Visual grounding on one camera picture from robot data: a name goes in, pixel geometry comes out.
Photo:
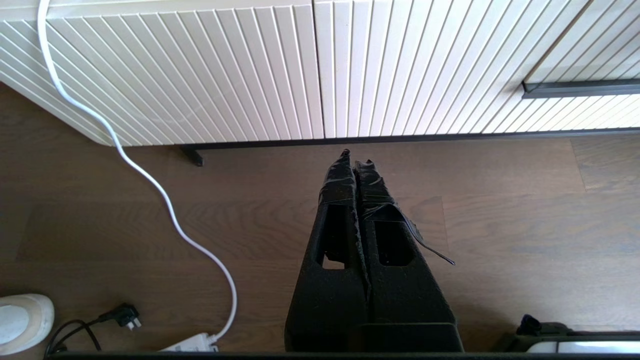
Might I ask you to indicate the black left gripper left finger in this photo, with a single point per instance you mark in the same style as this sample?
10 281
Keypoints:
325 300

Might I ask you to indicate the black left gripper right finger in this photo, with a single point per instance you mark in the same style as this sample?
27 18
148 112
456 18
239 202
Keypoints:
405 300

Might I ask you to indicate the cream ribbed drawer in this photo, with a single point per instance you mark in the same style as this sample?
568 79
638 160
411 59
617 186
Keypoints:
605 45

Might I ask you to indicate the grey black robot base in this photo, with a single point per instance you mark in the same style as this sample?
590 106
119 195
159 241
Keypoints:
550 331

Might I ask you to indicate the white slatted cabinet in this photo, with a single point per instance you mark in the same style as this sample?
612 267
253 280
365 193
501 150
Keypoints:
225 65

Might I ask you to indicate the white floor power strip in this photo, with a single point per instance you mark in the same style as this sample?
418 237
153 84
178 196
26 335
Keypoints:
192 344

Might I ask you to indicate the white round floor device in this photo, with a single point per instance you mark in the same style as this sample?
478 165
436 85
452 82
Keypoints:
22 322

